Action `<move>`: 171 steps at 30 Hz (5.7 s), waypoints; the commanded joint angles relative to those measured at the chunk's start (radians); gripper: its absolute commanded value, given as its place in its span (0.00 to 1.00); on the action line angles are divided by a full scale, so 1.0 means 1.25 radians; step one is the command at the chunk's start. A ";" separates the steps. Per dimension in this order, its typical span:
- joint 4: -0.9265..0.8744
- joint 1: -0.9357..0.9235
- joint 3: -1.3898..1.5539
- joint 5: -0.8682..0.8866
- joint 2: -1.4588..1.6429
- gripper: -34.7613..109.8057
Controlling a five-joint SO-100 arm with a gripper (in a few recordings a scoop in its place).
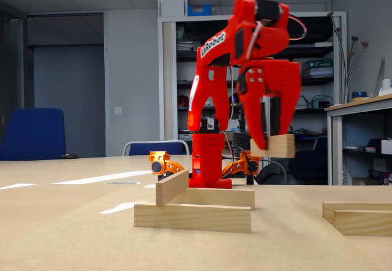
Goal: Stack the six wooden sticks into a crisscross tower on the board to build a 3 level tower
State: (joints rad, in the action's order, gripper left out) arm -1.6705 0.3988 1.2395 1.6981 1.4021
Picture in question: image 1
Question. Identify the blue office chair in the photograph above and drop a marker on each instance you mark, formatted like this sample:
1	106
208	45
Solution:
33	133

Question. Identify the white small box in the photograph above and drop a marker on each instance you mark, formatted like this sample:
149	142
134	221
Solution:
386	146

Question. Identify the green book stack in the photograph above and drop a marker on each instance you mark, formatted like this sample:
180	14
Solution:
318	68

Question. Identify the red black helmet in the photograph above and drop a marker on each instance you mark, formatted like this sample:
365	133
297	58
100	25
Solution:
183	101

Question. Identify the brown fibreboard sheet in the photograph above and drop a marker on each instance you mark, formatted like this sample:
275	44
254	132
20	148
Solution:
183	252

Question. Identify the white paper pile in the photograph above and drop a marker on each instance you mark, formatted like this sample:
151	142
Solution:
386	92

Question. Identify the black jacket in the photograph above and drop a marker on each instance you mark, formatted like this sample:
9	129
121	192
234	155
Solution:
306	170

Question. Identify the blue plastic box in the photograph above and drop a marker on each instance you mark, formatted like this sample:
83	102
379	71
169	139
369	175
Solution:
199	11

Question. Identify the grey door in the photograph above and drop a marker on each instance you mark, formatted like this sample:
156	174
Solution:
69	99

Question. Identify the white paper stack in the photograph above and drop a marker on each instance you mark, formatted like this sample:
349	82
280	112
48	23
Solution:
183	45

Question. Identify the dark office chair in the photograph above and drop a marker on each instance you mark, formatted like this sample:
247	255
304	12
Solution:
321	143

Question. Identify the white cup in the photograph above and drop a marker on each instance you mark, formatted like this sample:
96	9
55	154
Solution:
386	84

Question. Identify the black gooseneck stand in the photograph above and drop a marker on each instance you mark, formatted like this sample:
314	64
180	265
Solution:
237	145

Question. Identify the black computer mouse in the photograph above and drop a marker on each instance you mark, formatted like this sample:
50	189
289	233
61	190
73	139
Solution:
69	156

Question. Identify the white light switch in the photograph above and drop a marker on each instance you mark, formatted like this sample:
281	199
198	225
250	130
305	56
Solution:
118	110

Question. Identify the red robot arm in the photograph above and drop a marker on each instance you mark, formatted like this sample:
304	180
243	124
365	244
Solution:
208	157

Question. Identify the blue tape roll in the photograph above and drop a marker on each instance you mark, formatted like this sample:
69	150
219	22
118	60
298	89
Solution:
359	94

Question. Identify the grey electronic device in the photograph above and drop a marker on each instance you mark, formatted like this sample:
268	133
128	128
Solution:
185	136

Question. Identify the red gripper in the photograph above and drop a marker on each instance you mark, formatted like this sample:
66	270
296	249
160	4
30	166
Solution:
280	79

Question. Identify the grey metal cabinet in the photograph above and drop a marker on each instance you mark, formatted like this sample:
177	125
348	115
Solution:
323	13
168	84

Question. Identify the grey side table wooden top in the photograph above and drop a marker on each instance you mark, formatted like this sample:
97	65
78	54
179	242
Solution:
373	105

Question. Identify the white flat box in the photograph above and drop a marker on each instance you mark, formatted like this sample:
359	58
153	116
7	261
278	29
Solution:
324	44

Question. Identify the blue chair grey frame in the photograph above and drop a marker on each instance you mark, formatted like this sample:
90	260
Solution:
153	149

